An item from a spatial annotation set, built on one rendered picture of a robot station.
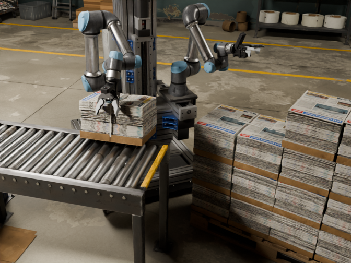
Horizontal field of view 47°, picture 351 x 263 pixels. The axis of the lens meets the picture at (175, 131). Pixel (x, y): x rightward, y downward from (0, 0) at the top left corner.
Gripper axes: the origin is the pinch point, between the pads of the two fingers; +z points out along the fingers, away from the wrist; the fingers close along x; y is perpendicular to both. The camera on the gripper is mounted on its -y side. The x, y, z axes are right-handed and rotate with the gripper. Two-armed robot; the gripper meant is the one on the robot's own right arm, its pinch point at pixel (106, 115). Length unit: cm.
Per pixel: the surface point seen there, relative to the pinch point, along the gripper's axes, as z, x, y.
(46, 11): -282, 425, 608
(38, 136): 16, 48, 17
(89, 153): 21.8, 9.7, 7.2
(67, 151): 22.2, 22.3, 6.6
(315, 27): -266, -162, 575
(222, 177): 26, -61, 59
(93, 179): 34.2, -3.4, -12.3
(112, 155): 21.3, -3.4, 8.4
